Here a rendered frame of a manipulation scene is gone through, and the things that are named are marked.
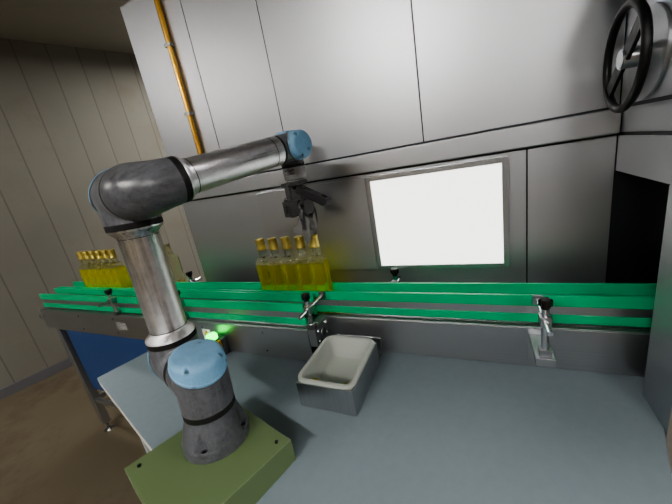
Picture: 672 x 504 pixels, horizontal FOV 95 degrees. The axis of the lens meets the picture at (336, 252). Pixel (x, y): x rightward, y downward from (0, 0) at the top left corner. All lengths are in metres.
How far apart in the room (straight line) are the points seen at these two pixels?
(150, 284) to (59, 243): 2.95
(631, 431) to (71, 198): 3.85
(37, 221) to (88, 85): 1.34
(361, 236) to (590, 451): 0.81
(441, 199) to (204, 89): 1.01
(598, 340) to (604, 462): 0.29
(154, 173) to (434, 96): 0.79
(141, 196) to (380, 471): 0.74
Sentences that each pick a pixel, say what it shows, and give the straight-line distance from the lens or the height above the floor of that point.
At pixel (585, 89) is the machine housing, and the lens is 1.09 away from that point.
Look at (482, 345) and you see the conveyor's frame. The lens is 1.03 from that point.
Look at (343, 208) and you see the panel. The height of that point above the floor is 1.22.
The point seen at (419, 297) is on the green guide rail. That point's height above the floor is 0.95.
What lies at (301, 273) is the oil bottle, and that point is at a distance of 1.12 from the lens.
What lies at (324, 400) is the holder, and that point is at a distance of 0.93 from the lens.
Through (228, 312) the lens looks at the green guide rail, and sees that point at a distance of 1.27.
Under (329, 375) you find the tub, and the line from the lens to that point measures 1.03.
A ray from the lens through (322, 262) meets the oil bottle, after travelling 1.07.
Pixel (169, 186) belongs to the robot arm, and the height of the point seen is 1.40.
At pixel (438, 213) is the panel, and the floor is 1.17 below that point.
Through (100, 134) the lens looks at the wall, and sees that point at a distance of 3.90.
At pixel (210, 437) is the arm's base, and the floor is 0.87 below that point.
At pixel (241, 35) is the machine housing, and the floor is 1.87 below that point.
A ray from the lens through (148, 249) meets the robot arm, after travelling 0.81.
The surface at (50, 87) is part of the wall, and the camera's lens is 3.93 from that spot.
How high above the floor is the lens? 1.39
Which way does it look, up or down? 16 degrees down
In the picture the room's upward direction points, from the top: 10 degrees counter-clockwise
